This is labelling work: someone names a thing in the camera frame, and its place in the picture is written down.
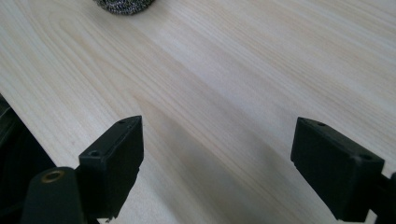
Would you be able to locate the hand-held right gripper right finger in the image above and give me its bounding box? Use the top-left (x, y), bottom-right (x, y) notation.
top-left (290, 116), bottom-right (386, 223)

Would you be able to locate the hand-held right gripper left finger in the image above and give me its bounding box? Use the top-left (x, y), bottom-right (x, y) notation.
top-left (78, 115), bottom-right (145, 220)

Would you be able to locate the steel wool scouring ball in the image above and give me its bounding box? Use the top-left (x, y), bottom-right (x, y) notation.
top-left (92, 0), bottom-right (157, 16)

